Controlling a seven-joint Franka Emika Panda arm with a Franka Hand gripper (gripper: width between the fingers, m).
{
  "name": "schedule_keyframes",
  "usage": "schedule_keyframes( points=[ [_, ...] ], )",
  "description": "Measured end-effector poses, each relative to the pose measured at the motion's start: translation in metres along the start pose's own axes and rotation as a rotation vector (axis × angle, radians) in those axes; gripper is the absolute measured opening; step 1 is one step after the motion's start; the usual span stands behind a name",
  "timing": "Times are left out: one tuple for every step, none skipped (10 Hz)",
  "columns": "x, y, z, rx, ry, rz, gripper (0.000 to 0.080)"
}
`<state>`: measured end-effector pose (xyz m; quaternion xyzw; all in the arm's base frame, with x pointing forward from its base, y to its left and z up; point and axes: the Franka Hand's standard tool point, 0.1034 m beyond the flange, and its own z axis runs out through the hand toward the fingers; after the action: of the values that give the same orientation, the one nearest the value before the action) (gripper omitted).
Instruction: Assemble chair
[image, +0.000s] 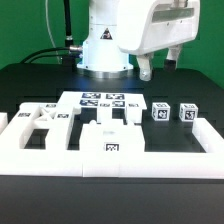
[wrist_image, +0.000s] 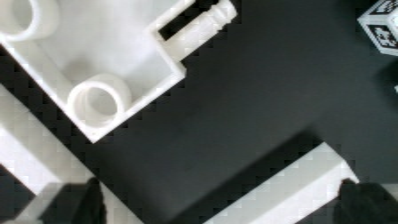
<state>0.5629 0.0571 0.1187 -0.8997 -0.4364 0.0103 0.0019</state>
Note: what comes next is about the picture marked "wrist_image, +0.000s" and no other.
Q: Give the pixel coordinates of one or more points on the white chair seat part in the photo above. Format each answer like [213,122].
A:
[102,61]

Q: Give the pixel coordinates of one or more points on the white U-shaped obstacle fence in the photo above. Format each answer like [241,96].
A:
[278,203]

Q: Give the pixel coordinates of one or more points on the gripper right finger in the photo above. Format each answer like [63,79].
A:
[367,203]

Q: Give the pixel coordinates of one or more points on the white chair leg with marker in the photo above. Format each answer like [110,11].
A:
[380,23]

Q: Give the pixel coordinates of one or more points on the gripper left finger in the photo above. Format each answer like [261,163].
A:
[78,207]

